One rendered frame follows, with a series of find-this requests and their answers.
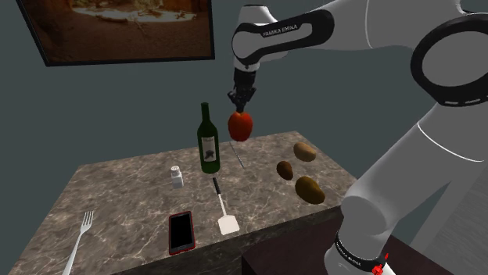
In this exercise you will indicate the light brown potato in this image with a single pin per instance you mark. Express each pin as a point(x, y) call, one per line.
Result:
point(304, 152)

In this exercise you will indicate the red apple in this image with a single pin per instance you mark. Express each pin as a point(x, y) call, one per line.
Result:
point(240, 125)

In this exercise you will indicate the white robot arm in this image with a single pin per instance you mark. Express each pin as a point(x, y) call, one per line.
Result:
point(427, 160)

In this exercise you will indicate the small dark brown potato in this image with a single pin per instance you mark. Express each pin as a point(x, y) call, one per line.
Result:
point(284, 170)

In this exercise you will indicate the large olive brown potato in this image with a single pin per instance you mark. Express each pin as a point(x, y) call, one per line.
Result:
point(309, 189)

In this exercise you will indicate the framed wall picture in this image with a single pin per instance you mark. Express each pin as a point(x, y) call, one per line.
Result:
point(122, 30)

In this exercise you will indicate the silver fork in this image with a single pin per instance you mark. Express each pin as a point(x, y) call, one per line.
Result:
point(78, 243)

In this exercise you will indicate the thin grey knife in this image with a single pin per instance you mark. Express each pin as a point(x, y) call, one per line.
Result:
point(237, 155)

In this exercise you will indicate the red-cased smartphone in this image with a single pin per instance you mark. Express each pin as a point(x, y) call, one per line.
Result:
point(181, 232)

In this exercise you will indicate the marble-topped table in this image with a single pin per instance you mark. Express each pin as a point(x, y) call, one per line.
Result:
point(125, 198)

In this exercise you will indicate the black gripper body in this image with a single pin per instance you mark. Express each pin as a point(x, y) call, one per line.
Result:
point(243, 88)

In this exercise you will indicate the white salt shaker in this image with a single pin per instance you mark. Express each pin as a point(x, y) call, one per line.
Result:
point(176, 177)

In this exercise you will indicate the green wine bottle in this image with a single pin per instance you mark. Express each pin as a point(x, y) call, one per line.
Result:
point(208, 146)

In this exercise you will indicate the dark robot stand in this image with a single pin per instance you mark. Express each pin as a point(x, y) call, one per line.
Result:
point(297, 251)

